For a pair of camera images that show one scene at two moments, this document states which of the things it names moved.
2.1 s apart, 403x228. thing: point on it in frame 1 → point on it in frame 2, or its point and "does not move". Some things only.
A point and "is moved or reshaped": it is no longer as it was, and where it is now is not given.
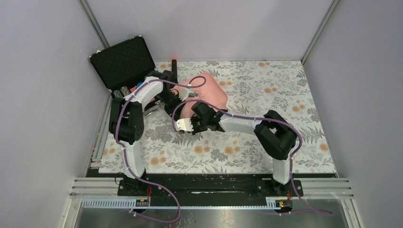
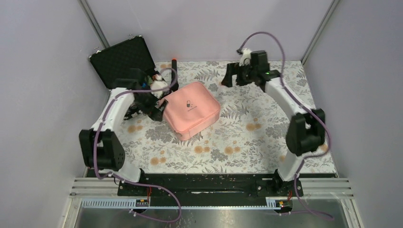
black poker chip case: (123, 66) does not move
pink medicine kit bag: (202, 87) is moved or reshaped
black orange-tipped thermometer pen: (174, 75) does not move
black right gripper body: (199, 124) → (244, 74)
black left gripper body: (169, 99) → (147, 103)
